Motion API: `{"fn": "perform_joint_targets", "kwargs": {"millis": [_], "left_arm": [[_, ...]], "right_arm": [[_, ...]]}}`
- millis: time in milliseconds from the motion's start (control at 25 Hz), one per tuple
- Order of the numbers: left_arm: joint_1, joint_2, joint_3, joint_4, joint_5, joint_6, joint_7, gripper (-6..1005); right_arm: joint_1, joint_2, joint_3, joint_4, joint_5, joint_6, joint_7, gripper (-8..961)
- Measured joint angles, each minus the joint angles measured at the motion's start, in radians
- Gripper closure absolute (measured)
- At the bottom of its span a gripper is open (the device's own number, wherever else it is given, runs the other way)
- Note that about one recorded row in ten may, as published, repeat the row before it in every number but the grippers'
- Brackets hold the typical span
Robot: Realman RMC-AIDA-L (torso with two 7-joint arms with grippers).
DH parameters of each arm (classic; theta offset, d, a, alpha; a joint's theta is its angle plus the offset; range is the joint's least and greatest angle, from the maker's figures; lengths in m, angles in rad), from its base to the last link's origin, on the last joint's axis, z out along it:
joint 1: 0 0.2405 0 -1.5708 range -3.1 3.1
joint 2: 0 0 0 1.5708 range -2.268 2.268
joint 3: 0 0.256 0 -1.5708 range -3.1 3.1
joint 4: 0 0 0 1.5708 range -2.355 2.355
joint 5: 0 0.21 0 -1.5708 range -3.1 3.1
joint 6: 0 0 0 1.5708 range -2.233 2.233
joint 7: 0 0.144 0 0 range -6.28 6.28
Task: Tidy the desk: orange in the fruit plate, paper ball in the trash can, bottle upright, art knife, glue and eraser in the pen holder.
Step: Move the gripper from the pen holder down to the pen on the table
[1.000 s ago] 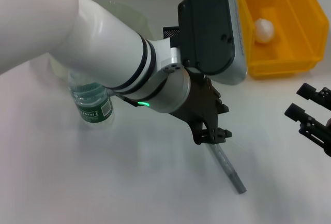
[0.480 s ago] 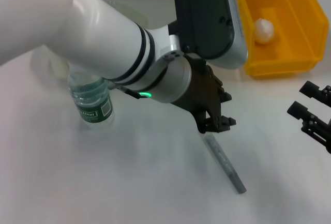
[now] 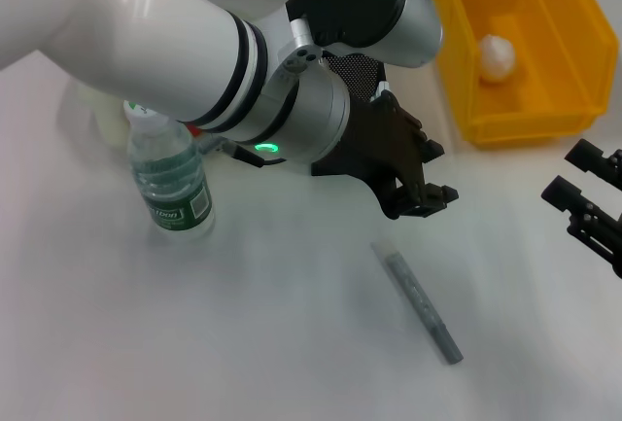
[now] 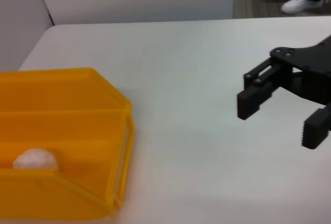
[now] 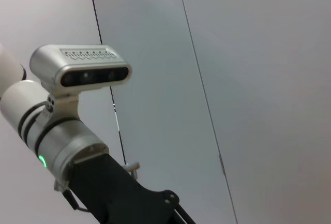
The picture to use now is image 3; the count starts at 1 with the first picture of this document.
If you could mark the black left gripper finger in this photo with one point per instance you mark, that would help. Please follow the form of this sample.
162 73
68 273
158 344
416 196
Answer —
432 151
432 199

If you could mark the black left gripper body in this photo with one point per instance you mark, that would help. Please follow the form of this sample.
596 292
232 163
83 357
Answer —
384 149

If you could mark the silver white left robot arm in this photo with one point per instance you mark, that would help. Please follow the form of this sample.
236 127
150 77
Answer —
146 42

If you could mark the yellow plastic bin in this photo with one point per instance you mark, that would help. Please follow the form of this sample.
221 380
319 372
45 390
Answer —
559 27

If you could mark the clear green-label water bottle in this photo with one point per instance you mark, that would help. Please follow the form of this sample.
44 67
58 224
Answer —
170 183

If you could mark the green glass fruit plate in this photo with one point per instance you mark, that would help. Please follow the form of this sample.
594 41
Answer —
107 119

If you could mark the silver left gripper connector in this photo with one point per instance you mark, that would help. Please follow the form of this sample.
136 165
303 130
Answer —
211 143

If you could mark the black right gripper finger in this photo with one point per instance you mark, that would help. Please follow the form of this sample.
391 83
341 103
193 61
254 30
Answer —
590 158
563 192

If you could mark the grey marker pen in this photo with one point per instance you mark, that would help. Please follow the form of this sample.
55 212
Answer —
418 294

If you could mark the white paper ball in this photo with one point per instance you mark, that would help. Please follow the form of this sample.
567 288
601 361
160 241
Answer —
496 59

